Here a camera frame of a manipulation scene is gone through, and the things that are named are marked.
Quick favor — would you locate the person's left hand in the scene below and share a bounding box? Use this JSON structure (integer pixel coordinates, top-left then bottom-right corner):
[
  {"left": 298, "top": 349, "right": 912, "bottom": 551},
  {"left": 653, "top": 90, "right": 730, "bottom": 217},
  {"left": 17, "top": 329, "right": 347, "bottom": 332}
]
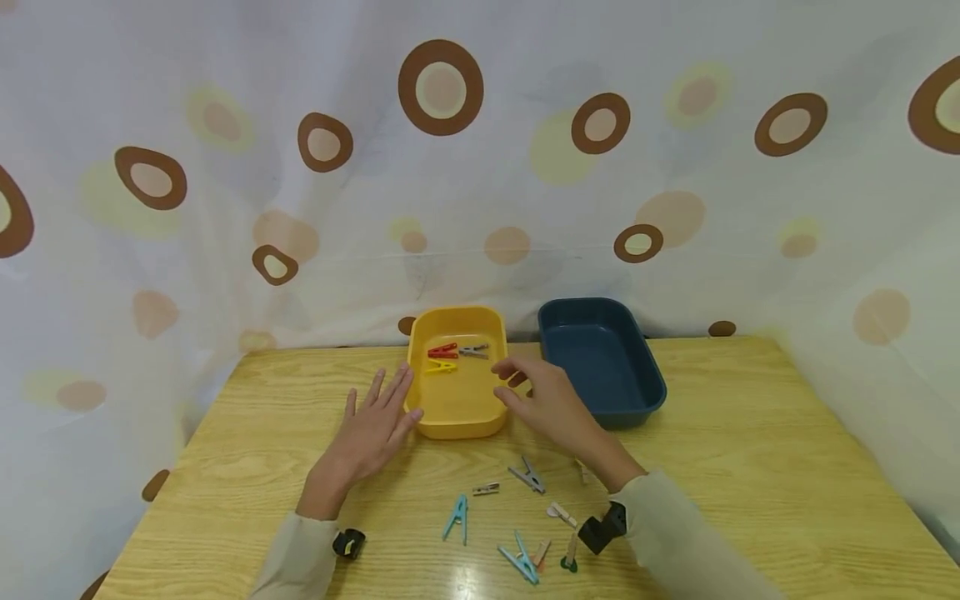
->
[{"left": 310, "top": 363, "right": 426, "bottom": 494}]

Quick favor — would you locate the person's right hand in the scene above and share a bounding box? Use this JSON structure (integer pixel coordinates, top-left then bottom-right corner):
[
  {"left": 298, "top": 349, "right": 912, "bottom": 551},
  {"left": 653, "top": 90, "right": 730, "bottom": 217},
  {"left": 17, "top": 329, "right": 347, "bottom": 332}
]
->
[{"left": 491, "top": 356, "right": 613, "bottom": 464}]

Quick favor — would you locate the person's right forearm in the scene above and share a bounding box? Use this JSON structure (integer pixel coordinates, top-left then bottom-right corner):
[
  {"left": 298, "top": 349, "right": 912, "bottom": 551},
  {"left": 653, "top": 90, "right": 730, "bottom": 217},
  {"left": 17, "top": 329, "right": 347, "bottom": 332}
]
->
[{"left": 574, "top": 438, "right": 786, "bottom": 600}]

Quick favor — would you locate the person's left forearm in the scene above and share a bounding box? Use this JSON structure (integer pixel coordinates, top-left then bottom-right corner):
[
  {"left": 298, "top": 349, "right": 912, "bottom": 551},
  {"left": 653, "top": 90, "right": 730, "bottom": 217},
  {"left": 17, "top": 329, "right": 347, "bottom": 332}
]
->
[{"left": 249, "top": 468, "right": 358, "bottom": 600}]

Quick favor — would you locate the yellow plastic tray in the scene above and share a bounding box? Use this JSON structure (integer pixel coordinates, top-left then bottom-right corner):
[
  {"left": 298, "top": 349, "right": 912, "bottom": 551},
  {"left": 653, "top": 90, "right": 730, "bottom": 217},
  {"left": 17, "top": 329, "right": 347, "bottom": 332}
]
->
[{"left": 405, "top": 306, "right": 512, "bottom": 440}]

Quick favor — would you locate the large grey clothespin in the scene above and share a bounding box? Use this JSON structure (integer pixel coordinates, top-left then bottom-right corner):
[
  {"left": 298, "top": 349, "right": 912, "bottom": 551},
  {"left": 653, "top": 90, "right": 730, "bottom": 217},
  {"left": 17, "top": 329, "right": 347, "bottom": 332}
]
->
[{"left": 507, "top": 455, "right": 548, "bottom": 494}]

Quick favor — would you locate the dark blue plastic tray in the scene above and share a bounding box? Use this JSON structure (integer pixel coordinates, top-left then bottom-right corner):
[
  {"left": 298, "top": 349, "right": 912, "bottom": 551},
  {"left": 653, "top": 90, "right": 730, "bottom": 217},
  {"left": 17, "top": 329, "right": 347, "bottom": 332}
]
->
[{"left": 537, "top": 297, "right": 668, "bottom": 431}]

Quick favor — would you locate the light blue clothespin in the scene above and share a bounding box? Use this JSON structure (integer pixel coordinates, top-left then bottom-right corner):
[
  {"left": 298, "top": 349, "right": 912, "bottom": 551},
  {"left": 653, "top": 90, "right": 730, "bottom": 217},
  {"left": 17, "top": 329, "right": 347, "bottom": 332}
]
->
[{"left": 442, "top": 494, "right": 470, "bottom": 547}]

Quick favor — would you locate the black wrist band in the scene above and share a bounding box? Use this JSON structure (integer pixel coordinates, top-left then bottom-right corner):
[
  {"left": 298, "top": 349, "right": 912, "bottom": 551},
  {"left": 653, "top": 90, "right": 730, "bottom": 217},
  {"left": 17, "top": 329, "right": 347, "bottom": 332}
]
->
[
  {"left": 332, "top": 528, "right": 368, "bottom": 561},
  {"left": 577, "top": 501, "right": 628, "bottom": 556}
]

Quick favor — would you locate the large blue clothespin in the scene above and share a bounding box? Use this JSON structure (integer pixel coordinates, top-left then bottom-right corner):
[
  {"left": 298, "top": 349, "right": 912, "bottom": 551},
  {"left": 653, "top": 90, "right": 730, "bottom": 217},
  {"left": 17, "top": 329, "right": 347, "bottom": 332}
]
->
[{"left": 497, "top": 531, "right": 541, "bottom": 586}]

